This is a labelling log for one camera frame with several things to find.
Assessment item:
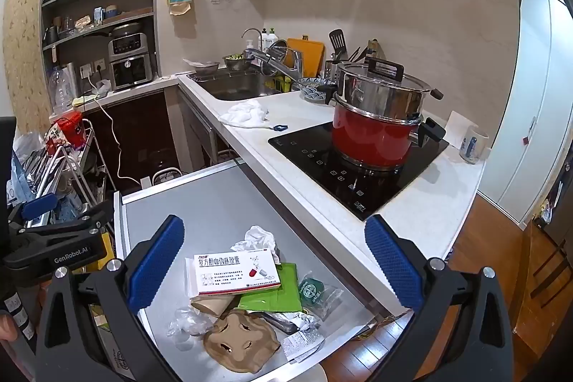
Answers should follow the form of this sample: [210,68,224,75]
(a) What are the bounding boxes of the white paper sheet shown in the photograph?
[446,110,475,150]

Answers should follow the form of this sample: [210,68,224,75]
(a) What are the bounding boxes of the white wall socket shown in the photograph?
[80,59,106,79]

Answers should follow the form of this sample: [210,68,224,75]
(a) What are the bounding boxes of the person's left hand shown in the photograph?
[0,313,19,342]

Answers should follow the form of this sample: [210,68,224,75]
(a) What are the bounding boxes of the red plastic bag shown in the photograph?
[45,111,88,154]

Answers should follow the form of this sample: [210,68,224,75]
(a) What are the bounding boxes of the dark brown base cabinet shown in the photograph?
[85,91,189,195]

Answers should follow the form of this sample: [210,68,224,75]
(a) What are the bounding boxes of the white mug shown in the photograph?
[459,127,491,165]

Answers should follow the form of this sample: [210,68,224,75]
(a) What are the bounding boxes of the black induction cooktop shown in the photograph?
[268,120,449,222]

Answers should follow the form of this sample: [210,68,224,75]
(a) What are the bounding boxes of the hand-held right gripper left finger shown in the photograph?
[35,214,186,382]

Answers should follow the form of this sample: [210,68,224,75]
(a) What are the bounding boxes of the silver air fryer oven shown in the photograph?
[107,24,157,91]

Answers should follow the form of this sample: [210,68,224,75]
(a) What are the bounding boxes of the white wire cart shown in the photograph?
[27,118,117,231]

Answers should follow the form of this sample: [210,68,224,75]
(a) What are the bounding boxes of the cardboard tube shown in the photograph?
[190,295,242,315]

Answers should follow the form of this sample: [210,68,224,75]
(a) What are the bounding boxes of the brown paper face mask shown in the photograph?
[203,307,282,374]

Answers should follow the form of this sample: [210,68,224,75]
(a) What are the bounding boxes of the white and red medicine box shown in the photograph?
[185,248,283,298]

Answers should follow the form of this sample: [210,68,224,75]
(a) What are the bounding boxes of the steel utensil holder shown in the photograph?
[323,60,354,83]

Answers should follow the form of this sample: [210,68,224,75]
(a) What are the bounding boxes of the chrome kitchen faucet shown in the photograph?
[243,46,305,81]

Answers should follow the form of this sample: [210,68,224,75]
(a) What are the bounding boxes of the clear plastic bag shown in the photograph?
[9,131,50,204]

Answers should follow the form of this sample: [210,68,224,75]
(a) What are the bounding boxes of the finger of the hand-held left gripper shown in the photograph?
[13,198,116,243]
[6,193,60,226]

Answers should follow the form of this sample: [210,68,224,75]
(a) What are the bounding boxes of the white power cable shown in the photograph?
[87,75,153,186]

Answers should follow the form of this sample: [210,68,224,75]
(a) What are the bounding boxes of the blue patterned bowl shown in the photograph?
[298,77,337,103]

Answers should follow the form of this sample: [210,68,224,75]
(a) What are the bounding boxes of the clear packet with green label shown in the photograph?
[298,270,345,318]

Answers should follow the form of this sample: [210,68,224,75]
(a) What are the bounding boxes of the steel kitchen sink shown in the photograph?
[187,71,287,102]

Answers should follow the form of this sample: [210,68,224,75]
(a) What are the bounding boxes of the green paper packet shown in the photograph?
[237,262,305,313]

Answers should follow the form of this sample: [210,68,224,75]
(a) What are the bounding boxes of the white dish cloth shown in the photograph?
[218,102,270,129]

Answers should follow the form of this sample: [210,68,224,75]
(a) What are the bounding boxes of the steel steamer pot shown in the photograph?
[333,64,445,124]

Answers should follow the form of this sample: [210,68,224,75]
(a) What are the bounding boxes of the clear plastic wrap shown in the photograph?
[167,307,216,351]

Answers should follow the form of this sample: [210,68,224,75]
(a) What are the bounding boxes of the large clear water bottle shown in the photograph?
[48,66,78,114]

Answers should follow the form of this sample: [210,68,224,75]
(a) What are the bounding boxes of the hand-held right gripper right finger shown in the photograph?
[363,214,515,382]

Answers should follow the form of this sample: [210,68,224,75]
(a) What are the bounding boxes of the white cabinet door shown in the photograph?
[477,0,573,226]

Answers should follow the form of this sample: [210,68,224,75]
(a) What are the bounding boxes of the red cooking pot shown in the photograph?
[330,98,447,169]

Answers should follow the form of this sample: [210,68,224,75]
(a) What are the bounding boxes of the orange cutting board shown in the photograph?
[286,37,325,78]

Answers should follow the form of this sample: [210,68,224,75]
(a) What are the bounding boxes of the silver foil packet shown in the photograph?
[257,310,321,334]

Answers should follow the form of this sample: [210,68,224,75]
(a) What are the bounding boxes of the glass pot lid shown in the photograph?
[338,56,431,90]

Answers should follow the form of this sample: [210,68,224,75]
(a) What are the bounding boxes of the crumpled white tissue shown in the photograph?
[230,225,280,264]

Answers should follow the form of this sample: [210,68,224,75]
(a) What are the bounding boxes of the black slotted spatula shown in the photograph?
[329,29,347,63]

